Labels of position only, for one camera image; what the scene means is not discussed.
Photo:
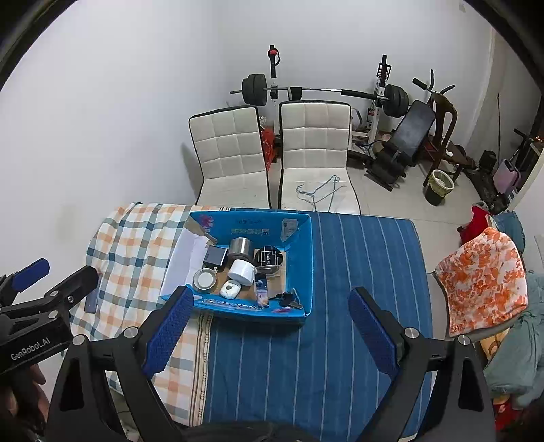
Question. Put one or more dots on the white barbell rack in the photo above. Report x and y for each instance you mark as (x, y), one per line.
(379, 85)

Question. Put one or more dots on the orange floral towel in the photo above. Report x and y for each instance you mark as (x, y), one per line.
(484, 280)

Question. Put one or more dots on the grey chair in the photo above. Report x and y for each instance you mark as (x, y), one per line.
(497, 329)

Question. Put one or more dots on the steel cylinder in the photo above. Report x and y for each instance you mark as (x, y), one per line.
(240, 248)

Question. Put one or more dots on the pink suitcase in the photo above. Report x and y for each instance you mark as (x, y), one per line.
(505, 178)

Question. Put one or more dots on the blue cardboard box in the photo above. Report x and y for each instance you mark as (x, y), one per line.
(255, 314)

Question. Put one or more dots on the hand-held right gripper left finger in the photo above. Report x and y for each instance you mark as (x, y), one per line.
(170, 331)

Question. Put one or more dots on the checked blanket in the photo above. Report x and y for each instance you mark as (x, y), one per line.
(127, 238)

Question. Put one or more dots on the black square box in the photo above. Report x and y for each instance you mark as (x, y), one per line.
(216, 257)

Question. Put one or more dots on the blue striped cloth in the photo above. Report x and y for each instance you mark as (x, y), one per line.
(318, 361)

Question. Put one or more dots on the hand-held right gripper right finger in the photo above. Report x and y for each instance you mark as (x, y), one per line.
(374, 331)

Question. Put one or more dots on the person's left hand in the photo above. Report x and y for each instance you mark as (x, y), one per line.
(37, 374)

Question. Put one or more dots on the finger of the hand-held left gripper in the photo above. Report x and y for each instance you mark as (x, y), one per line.
(80, 280)
(29, 272)

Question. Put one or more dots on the dark wooden chair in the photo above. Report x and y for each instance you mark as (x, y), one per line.
(448, 110)

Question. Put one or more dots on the bunch of keys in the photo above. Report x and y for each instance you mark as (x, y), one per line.
(287, 297)

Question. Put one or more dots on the red cloth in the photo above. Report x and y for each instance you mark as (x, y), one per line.
(478, 225)

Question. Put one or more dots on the round metal tin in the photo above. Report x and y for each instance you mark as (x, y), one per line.
(205, 279)

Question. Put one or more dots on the white quilted chair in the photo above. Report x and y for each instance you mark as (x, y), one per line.
(225, 144)
(314, 136)

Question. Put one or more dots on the black patterned round tin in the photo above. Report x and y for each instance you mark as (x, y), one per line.
(268, 257)

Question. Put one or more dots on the black exercise machine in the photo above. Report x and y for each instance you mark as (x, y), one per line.
(488, 191)

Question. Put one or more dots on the red plastic bag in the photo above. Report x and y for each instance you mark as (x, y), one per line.
(267, 144)

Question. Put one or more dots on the blue jeans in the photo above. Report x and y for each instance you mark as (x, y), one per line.
(510, 225)

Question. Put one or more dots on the small blue label bottle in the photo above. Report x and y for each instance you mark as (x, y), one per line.
(261, 293)

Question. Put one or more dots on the white tape roll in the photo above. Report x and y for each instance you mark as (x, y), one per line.
(242, 272)

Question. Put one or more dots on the black barbell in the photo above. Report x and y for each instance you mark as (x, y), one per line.
(255, 89)

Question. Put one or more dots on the white earbud case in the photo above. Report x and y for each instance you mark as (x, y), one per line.
(229, 290)

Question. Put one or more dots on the orange printed cloth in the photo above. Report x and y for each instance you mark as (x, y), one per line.
(495, 346)

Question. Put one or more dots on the red printed garment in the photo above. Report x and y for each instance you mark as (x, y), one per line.
(503, 414)

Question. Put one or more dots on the teal clothing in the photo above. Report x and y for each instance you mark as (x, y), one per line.
(522, 361)

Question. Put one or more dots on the black trash bin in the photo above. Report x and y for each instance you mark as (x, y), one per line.
(435, 195)

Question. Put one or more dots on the white paper sheet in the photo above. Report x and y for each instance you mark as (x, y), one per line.
(182, 263)

